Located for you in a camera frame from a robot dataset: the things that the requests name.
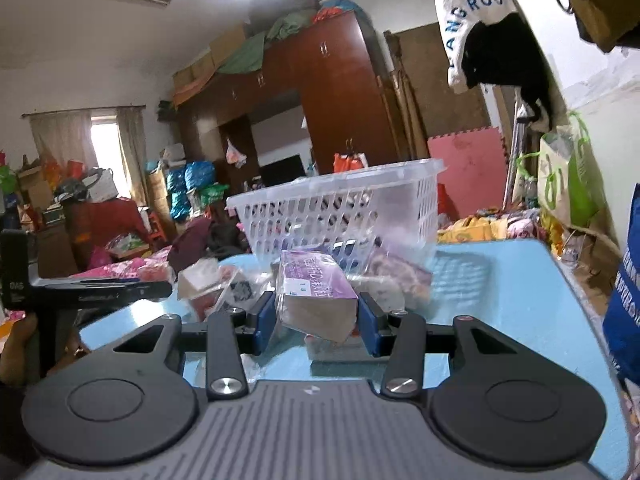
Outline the purple tissue pack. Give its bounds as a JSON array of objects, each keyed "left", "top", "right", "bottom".
[{"left": 276, "top": 250, "right": 359, "bottom": 344}]

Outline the person's left hand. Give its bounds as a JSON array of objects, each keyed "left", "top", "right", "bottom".
[{"left": 0, "top": 314, "right": 89, "bottom": 401}]

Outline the small patterned packet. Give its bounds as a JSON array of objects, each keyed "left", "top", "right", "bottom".
[{"left": 364, "top": 247, "right": 433, "bottom": 310}]

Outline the red white packet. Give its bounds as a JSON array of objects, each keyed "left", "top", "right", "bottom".
[{"left": 177, "top": 258, "right": 239, "bottom": 321}]

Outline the white plastic perforated basket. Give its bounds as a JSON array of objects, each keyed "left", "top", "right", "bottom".
[{"left": 227, "top": 158, "right": 445, "bottom": 273}]

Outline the yellow patterned blanket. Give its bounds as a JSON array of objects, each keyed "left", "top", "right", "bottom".
[{"left": 437, "top": 217, "right": 508, "bottom": 244}]

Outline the pink foam mat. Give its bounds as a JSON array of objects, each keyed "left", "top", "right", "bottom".
[{"left": 427, "top": 127, "right": 508, "bottom": 218}]

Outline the orange white hanging bag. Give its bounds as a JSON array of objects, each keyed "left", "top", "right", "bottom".
[{"left": 333, "top": 153, "right": 369, "bottom": 174}]

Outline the beige window curtain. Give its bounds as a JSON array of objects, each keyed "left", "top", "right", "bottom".
[{"left": 116, "top": 106, "right": 148, "bottom": 206}]

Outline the blue plastic bag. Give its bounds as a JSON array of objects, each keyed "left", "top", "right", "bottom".
[{"left": 602, "top": 246, "right": 640, "bottom": 386}]

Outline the green white shopping bag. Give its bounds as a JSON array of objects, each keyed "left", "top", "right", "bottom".
[{"left": 515, "top": 110, "right": 603, "bottom": 229}]

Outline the brown wooden board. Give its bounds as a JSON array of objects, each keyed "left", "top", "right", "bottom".
[{"left": 384, "top": 24, "right": 490, "bottom": 158}]

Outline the dark red wooden wardrobe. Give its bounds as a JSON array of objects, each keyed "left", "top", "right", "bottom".
[{"left": 177, "top": 11, "right": 409, "bottom": 192}]

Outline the white hanging tote bag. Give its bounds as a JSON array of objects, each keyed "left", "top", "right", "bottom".
[{"left": 433, "top": 0, "right": 526, "bottom": 96}]

